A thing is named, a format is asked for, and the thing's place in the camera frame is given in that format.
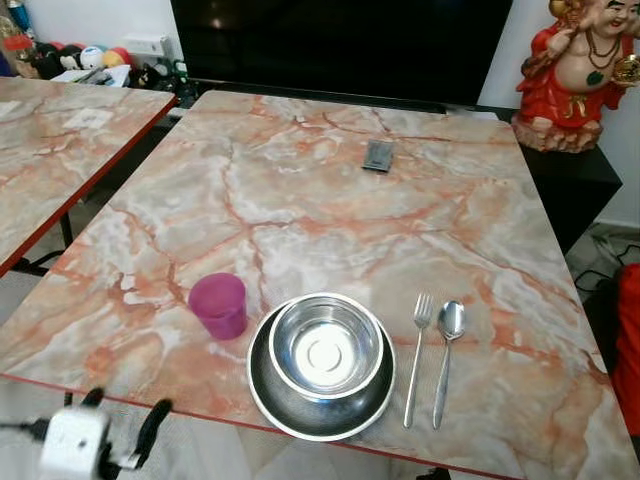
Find stainless steel fork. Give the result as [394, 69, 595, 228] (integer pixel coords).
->
[403, 293, 435, 429]

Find stainless steel deep plate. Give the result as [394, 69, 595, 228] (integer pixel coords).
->
[246, 292, 397, 443]

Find stainless steel spoon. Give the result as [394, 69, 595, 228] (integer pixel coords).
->
[432, 300, 468, 431]

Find purple plastic cup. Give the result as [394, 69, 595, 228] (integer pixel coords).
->
[188, 272, 249, 342]

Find stainless steel bowl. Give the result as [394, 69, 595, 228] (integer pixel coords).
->
[268, 294, 387, 402]

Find red cushion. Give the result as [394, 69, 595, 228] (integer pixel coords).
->
[611, 263, 640, 437]

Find marble top folding table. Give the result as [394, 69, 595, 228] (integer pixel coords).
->
[0, 77, 179, 280]
[0, 90, 640, 480]

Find white paper label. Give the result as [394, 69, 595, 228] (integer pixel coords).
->
[62, 108, 114, 131]

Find small dark grey device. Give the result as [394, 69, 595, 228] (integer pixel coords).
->
[361, 139, 396, 174]

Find white paper sheets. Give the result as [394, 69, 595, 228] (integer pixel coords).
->
[50, 66, 131, 87]

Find black mouse plush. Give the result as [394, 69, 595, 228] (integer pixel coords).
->
[33, 43, 69, 80]

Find white round head doll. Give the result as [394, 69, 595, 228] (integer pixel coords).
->
[79, 45, 107, 71]

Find orange round head doll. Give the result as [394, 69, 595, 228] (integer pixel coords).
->
[104, 47, 133, 70]

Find red laughing Buddha figurine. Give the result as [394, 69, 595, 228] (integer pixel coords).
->
[513, 0, 640, 154]

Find black television screen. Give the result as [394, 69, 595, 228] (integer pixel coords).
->
[170, 0, 517, 107]

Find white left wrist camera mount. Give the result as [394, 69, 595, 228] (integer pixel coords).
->
[38, 404, 111, 480]

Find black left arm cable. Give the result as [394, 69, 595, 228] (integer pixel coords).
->
[0, 422, 47, 442]

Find white wall socket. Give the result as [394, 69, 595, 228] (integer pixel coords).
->
[121, 35, 172, 59]

